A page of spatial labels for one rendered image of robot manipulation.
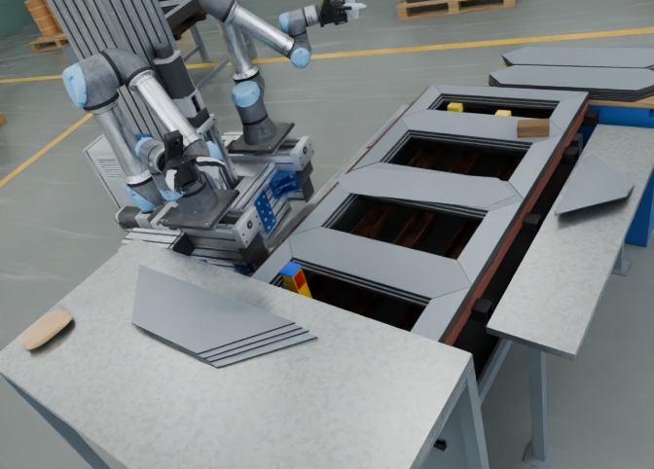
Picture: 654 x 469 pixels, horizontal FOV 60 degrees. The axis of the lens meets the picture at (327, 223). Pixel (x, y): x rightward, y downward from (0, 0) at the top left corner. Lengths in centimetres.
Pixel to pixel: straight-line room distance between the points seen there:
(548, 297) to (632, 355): 90
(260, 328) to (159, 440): 36
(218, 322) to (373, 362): 46
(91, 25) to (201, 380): 127
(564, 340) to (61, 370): 144
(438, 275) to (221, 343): 72
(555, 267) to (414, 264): 46
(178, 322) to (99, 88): 74
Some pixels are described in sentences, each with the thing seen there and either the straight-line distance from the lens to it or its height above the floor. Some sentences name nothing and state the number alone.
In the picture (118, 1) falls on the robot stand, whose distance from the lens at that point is 214.
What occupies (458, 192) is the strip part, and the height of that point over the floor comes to 85.
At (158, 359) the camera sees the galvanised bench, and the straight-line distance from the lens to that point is 165.
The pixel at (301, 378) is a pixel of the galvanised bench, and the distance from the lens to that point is 142.
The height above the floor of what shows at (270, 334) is 107.
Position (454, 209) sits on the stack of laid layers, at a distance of 211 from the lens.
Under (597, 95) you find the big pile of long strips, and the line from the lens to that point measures 277.
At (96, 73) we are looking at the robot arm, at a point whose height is 165.
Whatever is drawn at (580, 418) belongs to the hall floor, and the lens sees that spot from 252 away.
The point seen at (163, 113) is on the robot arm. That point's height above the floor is 149.
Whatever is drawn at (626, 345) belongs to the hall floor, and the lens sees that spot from 275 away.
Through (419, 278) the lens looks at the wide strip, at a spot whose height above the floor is 85.
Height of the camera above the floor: 213
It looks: 37 degrees down
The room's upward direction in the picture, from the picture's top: 18 degrees counter-clockwise
